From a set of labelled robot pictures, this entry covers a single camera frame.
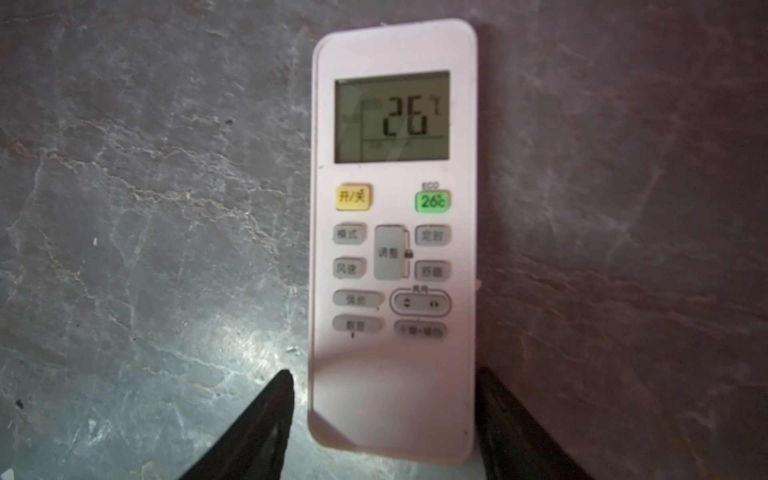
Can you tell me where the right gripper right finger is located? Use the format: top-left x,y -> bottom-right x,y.
475,367 -> 591,479

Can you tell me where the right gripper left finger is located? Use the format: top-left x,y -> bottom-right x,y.
181,370 -> 295,480

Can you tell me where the white AC remote control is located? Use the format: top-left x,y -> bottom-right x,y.
308,19 -> 479,464

